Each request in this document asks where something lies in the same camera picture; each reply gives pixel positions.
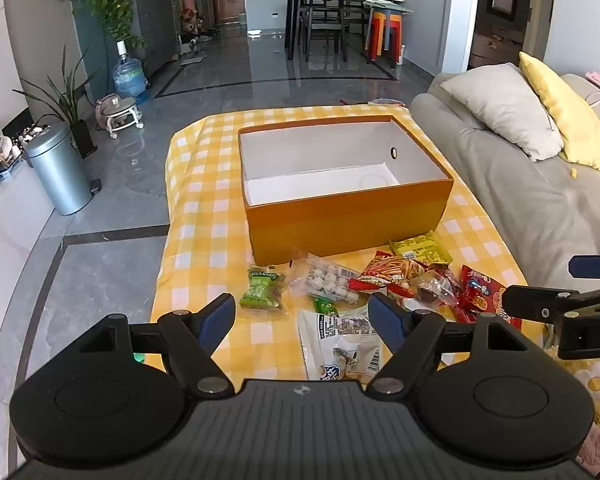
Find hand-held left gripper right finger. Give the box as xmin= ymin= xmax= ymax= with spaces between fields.
xmin=366 ymin=291 xmax=528 ymax=396

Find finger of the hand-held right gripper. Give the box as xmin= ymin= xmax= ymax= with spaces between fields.
xmin=500 ymin=284 xmax=583 ymax=322
xmin=568 ymin=254 xmax=600 ymax=279

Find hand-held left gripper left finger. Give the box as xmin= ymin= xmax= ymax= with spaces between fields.
xmin=77 ymin=293 xmax=237 ymax=396

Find red fries snack packet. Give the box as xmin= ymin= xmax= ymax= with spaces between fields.
xmin=349 ymin=250 xmax=428 ymax=298

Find white snack packet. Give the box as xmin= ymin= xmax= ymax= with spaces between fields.
xmin=297 ymin=305 xmax=386 ymax=382

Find green snack packet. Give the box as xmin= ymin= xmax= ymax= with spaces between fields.
xmin=238 ymin=265 xmax=288 ymax=313

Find clear packet of round candies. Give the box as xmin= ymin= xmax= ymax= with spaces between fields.
xmin=290 ymin=247 xmax=368 ymax=306

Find yellow-green snack packet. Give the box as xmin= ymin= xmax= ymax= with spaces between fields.
xmin=390 ymin=231 xmax=453 ymax=266

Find orange cardboard box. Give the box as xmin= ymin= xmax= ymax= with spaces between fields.
xmin=237 ymin=115 xmax=455 ymax=266

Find yellow flower rug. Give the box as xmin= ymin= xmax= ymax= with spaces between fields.
xmin=540 ymin=320 xmax=600 ymax=480

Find clear packet of brown candies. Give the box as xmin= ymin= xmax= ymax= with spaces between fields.
xmin=411 ymin=269 xmax=461 ymax=307

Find small green candy packet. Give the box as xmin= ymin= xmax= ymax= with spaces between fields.
xmin=312 ymin=296 xmax=341 ymax=317

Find grey sofa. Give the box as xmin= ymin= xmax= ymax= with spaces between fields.
xmin=410 ymin=72 xmax=600 ymax=311

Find yellow checkered tablecloth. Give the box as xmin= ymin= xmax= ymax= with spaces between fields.
xmin=150 ymin=102 xmax=556 ymax=381

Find yellow pillow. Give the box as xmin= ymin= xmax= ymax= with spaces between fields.
xmin=518 ymin=51 xmax=600 ymax=173

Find beige pillow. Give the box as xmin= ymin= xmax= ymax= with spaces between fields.
xmin=439 ymin=62 xmax=565 ymax=162

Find grey metal trash can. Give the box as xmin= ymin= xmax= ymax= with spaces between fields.
xmin=25 ymin=121 xmax=94 ymax=217

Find white rolling stool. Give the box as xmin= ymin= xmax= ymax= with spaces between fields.
xmin=96 ymin=94 xmax=146 ymax=140

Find white low cabinet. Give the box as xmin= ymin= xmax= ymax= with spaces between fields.
xmin=0 ymin=160 xmax=56 ymax=391

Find potted long-leaf plant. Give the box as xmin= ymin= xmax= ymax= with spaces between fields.
xmin=12 ymin=47 xmax=101 ymax=159

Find blue water bottle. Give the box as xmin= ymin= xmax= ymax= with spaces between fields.
xmin=112 ymin=40 xmax=149 ymax=99

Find dark wooden door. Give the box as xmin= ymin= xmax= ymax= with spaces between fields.
xmin=467 ymin=0 xmax=533 ymax=71

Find orange plastic stools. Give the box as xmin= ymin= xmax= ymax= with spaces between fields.
xmin=366 ymin=7 xmax=405 ymax=63

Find grey cabinet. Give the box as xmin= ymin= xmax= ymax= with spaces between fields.
xmin=131 ymin=0 xmax=182 ymax=79

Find black dining chair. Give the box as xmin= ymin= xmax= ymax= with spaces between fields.
xmin=297 ymin=0 xmax=351 ymax=63

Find green trailing plant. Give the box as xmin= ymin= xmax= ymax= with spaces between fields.
xmin=82 ymin=0 xmax=178 ymax=53

